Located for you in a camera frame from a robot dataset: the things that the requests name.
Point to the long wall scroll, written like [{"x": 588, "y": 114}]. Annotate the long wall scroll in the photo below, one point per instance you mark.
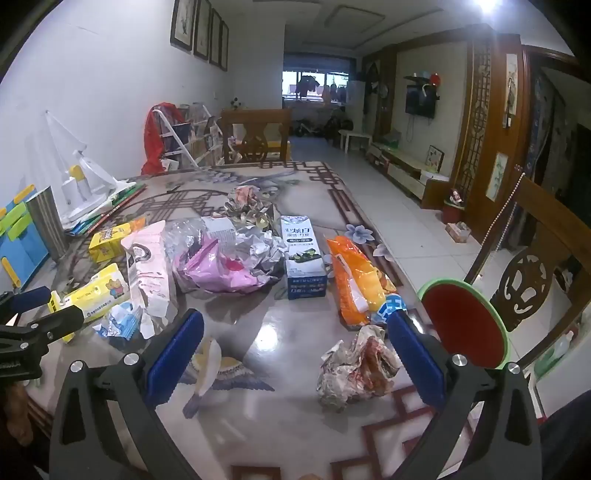
[{"x": 511, "y": 90}]

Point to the wooden television cabinet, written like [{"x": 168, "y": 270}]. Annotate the wooden television cabinet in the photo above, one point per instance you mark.
[{"x": 406, "y": 170}]

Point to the silver paper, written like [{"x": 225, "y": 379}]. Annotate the silver paper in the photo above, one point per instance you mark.
[{"x": 263, "y": 247}]

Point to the carved wooden chair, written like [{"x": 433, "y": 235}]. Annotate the carved wooden chair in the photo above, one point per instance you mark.
[{"x": 545, "y": 240}]

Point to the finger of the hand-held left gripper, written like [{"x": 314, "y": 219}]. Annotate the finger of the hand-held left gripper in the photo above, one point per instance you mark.
[
  {"x": 30, "y": 297},
  {"x": 55, "y": 321}
]

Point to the hanging dark jacket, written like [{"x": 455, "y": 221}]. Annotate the hanging dark jacket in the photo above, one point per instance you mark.
[{"x": 307, "y": 85}]

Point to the colourful books and pencils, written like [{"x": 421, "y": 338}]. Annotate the colourful books and pencils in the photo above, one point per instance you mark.
[{"x": 120, "y": 198}]

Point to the wall mounted television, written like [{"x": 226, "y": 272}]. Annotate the wall mounted television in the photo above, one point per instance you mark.
[{"x": 420, "y": 101}]

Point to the pink white packet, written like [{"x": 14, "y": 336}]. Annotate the pink white packet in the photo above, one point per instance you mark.
[{"x": 147, "y": 272}]

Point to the framed wall picture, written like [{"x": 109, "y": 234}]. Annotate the framed wall picture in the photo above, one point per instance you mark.
[
  {"x": 224, "y": 46},
  {"x": 202, "y": 30},
  {"x": 215, "y": 39},
  {"x": 183, "y": 23}
]

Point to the person's left hand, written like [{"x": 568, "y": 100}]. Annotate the person's left hand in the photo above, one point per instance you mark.
[{"x": 16, "y": 406}]

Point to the blue white carton box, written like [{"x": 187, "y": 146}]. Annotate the blue white carton box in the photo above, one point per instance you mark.
[{"x": 302, "y": 272}]

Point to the small white table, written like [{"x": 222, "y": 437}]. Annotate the small white table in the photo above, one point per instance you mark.
[{"x": 355, "y": 134}]

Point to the white book rack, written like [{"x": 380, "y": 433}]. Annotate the white book rack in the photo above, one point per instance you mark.
[{"x": 187, "y": 138}]

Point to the small framed picture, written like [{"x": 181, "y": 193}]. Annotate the small framed picture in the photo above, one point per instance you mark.
[{"x": 434, "y": 159}]

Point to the red flower pot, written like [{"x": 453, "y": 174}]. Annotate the red flower pot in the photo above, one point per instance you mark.
[{"x": 452, "y": 212}]

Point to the grey book stack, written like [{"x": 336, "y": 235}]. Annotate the grey book stack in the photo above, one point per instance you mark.
[{"x": 46, "y": 217}]

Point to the small yellow box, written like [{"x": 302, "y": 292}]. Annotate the small yellow box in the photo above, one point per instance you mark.
[{"x": 108, "y": 240}]

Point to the blue green desk organizer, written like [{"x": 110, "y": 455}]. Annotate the blue green desk organizer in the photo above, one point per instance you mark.
[{"x": 18, "y": 249}]

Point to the brown paper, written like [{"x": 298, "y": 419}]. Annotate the brown paper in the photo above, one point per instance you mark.
[{"x": 355, "y": 374}]

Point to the pink plastic bag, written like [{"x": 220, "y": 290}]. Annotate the pink plastic bag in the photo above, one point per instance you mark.
[{"x": 217, "y": 272}]

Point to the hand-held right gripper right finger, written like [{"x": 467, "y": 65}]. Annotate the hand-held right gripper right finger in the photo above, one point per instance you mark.
[{"x": 415, "y": 355}]

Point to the plain wooden chair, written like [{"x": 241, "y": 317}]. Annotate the plain wooden chair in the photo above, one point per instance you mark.
[{"x": 256, "y": 122}]

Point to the floral paper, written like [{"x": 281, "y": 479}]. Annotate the floral paper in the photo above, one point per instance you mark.
[{"x": 249, "y": 198}]

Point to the red bag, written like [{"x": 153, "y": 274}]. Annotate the red bag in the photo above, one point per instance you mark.
[{"x": 151, "y": 138}]

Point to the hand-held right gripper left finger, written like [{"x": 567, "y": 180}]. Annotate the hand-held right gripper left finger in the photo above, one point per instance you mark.
[{"x": 178, "y": 355}]

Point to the red bin with green rim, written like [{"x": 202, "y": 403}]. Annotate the red bin with green rim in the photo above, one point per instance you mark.
[{"x": 461, "y": 323}]

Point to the tissue box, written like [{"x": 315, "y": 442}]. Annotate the tissue box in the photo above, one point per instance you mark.
[{"x": 458, "y": 231}]

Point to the green detergent bottle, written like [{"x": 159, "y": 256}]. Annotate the green detergent bottle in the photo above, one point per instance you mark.
[{"x": 554, "y": 353}]

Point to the short wall scroll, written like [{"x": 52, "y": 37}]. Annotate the short wall scroll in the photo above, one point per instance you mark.
[{"x": 496, "y": 180}]

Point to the blue white checked wrapper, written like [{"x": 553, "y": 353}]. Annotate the blue white checked wrapper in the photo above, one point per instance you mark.
[{"x": 390, "y": 305}]

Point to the white desk lamp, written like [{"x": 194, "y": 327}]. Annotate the white desk lamp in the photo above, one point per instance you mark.
[{"x": 92, "y": 177}]

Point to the orange snack bag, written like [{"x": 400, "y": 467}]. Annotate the orange snack bag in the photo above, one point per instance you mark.
[{"x": 355, "y": 281}]

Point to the yellow white cartoon box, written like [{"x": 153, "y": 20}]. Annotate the yellow white cartoon box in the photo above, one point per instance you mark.
[{"x": 97, "y": 288}]

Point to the clear plastic bottle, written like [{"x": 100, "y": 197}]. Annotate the clear plastic bottle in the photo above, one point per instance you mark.
[{"x": 184, "y": 230}]

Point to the yellow wooden bench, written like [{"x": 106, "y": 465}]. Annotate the yellow wooden bench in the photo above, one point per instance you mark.
[{"x": 285, "y": 150}]

